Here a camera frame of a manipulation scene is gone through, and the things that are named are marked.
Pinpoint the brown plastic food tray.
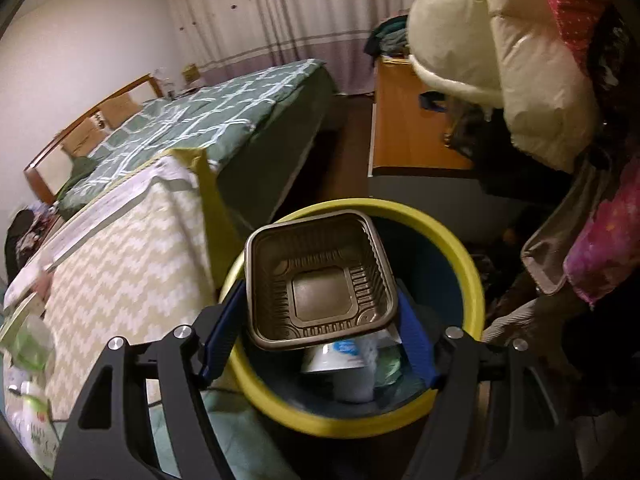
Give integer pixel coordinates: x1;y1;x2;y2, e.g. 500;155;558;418
244;209;398;351

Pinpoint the white paper cup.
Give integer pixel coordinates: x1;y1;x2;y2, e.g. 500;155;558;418
303;336;378;403

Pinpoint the clear green plastic bottle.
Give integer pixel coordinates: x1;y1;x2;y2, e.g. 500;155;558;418
1;315;54;374

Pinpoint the zigzag patterned bedspread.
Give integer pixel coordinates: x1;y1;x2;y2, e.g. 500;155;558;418
0;146;302;480

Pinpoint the pink white curtain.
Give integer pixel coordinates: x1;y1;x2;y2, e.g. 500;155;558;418
168;0;412;94

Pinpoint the brown pillow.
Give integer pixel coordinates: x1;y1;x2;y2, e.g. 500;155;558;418
61;118;108;157
99;93;142;130

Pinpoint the yellow rimmed trash bin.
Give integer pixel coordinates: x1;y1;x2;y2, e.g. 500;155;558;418
226;197;485;439

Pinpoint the cream puffer jacket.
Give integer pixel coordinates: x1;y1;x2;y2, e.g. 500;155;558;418
408;0;596;172

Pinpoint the white pink folded cloth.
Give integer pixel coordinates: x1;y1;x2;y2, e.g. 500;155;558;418
3;259;54;311

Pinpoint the black bag on nightstand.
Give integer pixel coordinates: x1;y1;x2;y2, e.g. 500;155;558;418
4;209;46;284

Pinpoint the wooden headboard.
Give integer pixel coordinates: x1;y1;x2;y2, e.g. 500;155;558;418
23;74;164;205

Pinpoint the brown left pillow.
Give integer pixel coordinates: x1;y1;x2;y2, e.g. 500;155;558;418
61;118;108;157

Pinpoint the pile of clothes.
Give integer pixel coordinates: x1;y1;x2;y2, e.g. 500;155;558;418
363;14;409;63

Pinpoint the white green lotion bottle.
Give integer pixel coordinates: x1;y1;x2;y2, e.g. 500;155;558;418
9;382;60;478

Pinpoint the wooden long desk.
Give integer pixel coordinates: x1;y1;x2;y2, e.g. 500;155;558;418
369;58;473;178

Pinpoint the green plaid bed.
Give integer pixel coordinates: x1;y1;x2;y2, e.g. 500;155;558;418
58;58;335;232

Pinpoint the brown right pillow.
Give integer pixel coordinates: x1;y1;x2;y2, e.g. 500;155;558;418
99;93;142;130

